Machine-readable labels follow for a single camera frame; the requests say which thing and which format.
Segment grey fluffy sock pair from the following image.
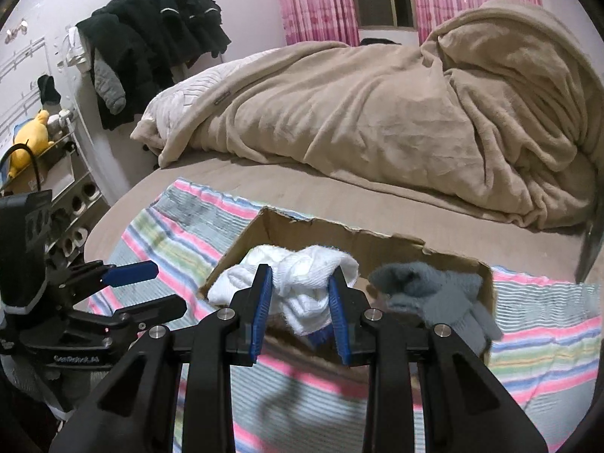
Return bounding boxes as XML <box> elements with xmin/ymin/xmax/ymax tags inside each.
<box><xmin>368</xmin><ymin>262</ymin><xmax>503</xmax><ymax>355</ymax></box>

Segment white sock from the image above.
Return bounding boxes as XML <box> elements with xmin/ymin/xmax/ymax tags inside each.
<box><xmin>207</xmin><ymin>244</ymin><xmax>359</xmax><ymax>346</ymax></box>

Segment blue tissue pack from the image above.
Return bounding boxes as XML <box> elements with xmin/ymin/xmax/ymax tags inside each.
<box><xmin>305</xmin><ymin>324</ymin><xmax>334</xmax><ymax>349</ymax></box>

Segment striped colourful towel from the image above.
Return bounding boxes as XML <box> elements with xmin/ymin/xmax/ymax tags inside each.
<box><xmin>88</xmin><ymin>179</ymin><xmax>602</xmax><ymax>452</ymax></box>

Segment yellow plush toy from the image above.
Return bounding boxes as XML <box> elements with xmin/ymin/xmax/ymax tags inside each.
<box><xmin>8</xmin><ymin>109</ymin><xmax>54</xmax><ymax>178</ymax></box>

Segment brown bed sheet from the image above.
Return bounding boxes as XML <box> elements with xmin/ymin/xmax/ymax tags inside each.
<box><xmin>85</xmin><ymin>151</ymin><xmax>582</xmax><ymax>281</ymax></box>

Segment white quilted duvet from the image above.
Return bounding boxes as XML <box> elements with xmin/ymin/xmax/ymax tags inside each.
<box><xmin>130</xmin><ymin>48</ymin><xmax>276</xmax><ymax>151</ymax></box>

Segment brown cardboard box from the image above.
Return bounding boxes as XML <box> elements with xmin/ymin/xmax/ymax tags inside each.
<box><xmin>200</xmin><ymin>206</ymin><xmax>496</xmax><ymax>382</ymax></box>

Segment grey hanging garment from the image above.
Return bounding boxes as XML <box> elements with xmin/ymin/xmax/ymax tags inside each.
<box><xmin>93</xmin><ymin>50</ymin><xmax>126</xmax><ymax>116</ymax></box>

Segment white shelf unit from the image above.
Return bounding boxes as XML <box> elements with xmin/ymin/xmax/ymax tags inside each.
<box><xmin>1</xmin><ymin>20</ymin><xmax>108</xmax><ymax>268</ymax></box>

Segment black hanging clothes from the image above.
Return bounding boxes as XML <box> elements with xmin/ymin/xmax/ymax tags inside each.
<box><xmin>76</xmin><ymin>0</ymin><xmax>230</xmax><ymax>130</ymax></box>

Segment beige fleece blanket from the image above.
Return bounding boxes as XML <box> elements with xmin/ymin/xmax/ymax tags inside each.
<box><xmin>154</xmin><ymin>0</ymin><xmax>603</xmax><ymax>230</ymax></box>

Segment left pink curtain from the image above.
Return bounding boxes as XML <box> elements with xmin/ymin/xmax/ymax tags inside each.
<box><xmin>279</xmin><ymin>0</ymin><xmax>359</xmax><ymax>46</ymax></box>

